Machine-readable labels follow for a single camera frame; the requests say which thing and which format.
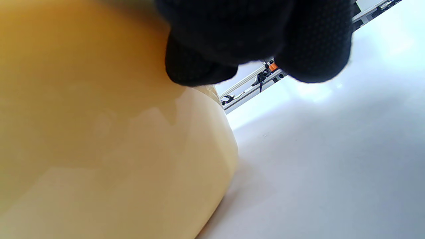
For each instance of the orange clamp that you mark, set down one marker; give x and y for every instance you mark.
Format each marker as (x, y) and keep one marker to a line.
(273, 66)

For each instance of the yellow plastic basin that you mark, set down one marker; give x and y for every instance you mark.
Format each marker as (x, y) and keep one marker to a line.
(99, 139)

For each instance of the white desk with metal legs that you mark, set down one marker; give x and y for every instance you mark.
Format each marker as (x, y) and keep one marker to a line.
(245, 98)

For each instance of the person's right hand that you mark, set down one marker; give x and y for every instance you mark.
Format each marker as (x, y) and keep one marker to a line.
(232, 30)

